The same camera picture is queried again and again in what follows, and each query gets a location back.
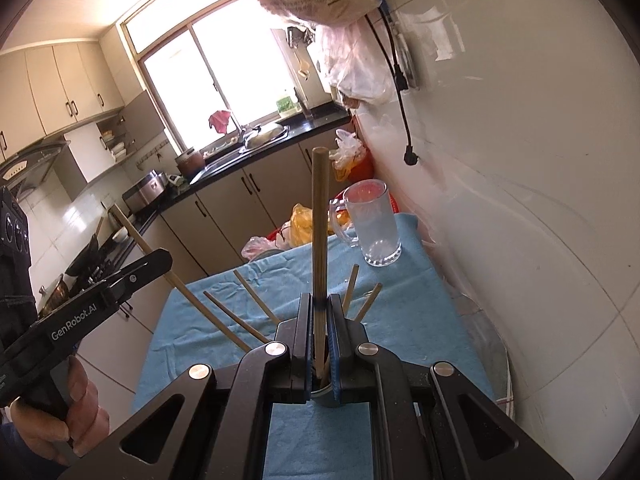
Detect black kitchen countertop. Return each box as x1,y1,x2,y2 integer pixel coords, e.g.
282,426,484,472
65,107,351,281

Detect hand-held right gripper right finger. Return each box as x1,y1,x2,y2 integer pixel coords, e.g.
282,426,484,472
327,295,573,480

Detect kitchen window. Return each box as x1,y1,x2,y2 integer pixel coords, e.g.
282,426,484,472
117,0,326,153

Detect metal wok with lid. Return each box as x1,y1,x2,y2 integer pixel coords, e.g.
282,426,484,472
37,275,76,316

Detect wall utensil rack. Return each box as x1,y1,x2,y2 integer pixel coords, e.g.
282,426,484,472
287,25,317,50

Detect metal faucet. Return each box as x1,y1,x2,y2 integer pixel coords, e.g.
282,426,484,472
230,115,256,146

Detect wall socket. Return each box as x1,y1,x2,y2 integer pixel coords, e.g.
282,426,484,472
387,20,418,92

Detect person's left hand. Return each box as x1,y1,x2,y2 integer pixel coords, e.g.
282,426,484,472
10,355,111,468

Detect steel kitchen sink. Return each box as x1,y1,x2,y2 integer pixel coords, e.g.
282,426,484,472
200,122,291,171

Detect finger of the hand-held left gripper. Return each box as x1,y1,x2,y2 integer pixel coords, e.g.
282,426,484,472
95,248,174,313

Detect yellow plastic bag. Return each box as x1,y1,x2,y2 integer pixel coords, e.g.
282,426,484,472
290,203,336,248

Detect black power cable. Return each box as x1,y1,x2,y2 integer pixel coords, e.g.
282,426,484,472
362,5,421,166

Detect long wooden chopstick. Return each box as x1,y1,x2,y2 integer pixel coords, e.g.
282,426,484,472
109,205,253,353
311,147,331,378

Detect black wok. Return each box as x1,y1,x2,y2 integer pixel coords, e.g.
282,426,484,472
65,232,108,277

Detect range hood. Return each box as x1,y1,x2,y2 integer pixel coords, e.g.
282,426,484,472
0,140,71,196

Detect translucent plastic bag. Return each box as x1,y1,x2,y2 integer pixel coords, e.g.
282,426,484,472
315,22,396,106

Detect dark grey chopstick holder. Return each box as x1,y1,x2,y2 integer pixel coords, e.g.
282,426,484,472
309,382,342,409

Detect blue table cloth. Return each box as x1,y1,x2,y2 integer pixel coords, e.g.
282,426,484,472
131,212,496,480

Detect beige upper kitchen cabinets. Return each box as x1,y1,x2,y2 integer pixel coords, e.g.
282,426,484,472
0,40,126,161

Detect white and orange plastic bag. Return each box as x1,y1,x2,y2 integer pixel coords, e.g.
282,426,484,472
330,129,373,183

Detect black gas stove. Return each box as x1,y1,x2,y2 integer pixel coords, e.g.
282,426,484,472
65,255,126,301

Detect silver rice cooker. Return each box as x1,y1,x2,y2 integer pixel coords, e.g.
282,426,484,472
121,170,168,213

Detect white and pink plastic bag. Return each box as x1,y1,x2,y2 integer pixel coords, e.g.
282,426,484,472
241,235,293,261

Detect glass mug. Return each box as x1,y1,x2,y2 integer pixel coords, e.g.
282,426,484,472
327,179,403,268

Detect open shelf with dishes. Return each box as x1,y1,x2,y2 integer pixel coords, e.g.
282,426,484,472
97,110,138,163

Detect pink cloth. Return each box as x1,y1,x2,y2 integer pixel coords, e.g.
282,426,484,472
208,109,233,135

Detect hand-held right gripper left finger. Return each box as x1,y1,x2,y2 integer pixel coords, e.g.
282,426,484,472
65,292,316,480

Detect brown clay pot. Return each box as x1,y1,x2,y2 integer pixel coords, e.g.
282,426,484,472
174,147,206,178

